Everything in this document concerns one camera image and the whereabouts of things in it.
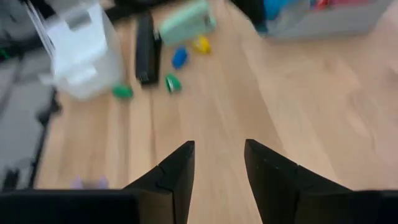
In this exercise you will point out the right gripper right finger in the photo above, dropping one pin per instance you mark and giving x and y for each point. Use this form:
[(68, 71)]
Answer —
[(280, 189)]

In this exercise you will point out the yellow mini stapler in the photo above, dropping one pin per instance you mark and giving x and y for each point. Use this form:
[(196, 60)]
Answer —
[(202, 45)]

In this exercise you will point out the green mini stapler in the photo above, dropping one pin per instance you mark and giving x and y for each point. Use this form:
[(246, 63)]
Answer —
[(122, 91), (173, 83)]

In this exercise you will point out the light blue tape roll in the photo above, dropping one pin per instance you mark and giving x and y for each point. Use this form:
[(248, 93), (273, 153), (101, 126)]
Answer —
[(273, 9)]

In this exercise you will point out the white plastic tray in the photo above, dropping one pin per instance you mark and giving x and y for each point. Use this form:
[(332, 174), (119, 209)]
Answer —
[(81, 49)]

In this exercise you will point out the blue mini stapler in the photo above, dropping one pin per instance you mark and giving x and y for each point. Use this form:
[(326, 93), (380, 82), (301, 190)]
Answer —
[(180, 57)]

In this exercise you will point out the mint green stapler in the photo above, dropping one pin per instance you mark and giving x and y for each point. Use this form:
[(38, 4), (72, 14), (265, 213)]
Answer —
[(186, 23)]

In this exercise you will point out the light grey plastic bin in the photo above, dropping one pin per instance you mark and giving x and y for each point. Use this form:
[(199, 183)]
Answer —
[(326, 25)]

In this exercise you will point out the black stapler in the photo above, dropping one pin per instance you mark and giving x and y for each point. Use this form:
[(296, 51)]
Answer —
[(147, 49)]

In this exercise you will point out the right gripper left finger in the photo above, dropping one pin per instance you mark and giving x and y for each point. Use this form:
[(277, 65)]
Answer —
[(168, 189)]

